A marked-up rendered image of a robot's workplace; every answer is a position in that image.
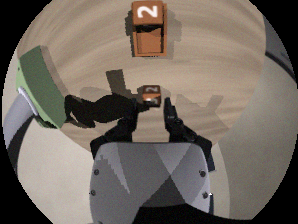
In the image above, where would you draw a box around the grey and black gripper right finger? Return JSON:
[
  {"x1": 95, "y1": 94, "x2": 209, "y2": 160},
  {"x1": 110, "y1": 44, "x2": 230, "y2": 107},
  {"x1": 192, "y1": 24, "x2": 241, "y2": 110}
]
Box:
[{"x1": 163, "y1": 97, "x2": 212, "y2": 163}]

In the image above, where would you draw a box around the brown rectangular tray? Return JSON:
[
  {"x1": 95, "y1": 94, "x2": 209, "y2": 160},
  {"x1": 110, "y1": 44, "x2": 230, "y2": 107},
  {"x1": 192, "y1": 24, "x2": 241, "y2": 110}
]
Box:
[{"x1": 132, "y1": 3, "x2": 167, "y2": 57}]

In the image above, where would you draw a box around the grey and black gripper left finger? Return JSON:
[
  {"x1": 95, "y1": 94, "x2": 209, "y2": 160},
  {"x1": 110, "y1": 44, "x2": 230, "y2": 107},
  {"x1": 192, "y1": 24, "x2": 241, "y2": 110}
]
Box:
[{"x1": 90, "y1": 98, "x2": 139, "y2": 160}]

